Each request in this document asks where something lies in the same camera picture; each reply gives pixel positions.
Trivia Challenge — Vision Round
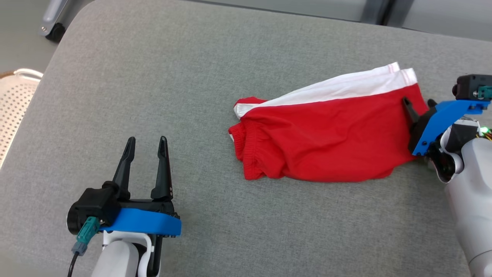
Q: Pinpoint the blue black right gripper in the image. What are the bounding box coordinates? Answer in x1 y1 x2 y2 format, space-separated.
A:
402 97 490 181

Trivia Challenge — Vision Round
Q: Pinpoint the grey fabric sofa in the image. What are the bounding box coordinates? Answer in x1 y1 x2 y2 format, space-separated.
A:
0 0 492 277

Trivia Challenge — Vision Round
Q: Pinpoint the grey caster leg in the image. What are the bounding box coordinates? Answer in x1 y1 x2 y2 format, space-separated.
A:
38 0 74 37

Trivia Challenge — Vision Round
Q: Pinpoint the teal left camera connector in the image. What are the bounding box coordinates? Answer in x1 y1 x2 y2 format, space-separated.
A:
72 216 101 257

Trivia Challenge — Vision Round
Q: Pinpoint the grey metal partition post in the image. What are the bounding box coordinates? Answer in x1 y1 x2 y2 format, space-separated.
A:
361 0 409 27

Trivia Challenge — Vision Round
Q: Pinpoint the black left camera cable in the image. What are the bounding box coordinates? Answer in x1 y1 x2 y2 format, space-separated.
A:
67 252 80 277

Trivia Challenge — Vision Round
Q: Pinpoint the white perforated laundry basket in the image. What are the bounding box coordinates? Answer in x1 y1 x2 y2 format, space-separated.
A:
0 68 44 170

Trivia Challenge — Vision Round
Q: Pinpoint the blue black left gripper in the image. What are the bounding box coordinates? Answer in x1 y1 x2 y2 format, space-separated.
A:
99 136 182 238

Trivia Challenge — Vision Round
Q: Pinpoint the black caster wheel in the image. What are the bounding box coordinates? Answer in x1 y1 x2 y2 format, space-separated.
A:
46 23 66 42

